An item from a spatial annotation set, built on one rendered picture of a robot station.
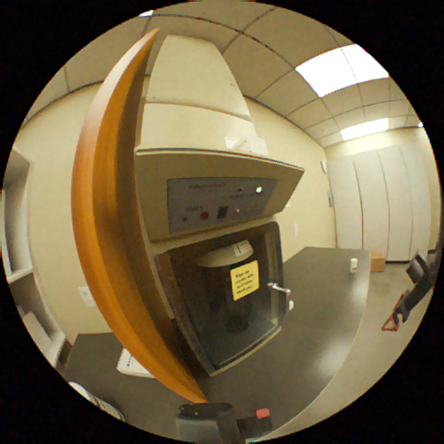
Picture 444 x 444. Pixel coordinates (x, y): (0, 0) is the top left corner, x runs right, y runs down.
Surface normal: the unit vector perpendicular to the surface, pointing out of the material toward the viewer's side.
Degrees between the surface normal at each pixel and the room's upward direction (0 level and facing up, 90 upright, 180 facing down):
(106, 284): 90
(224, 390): 0
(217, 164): 135
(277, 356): 0
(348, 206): 90
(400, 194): 90
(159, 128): 90
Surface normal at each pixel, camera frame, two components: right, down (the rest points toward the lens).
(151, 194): 0.48, 0.66
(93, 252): 0.49, -0.04
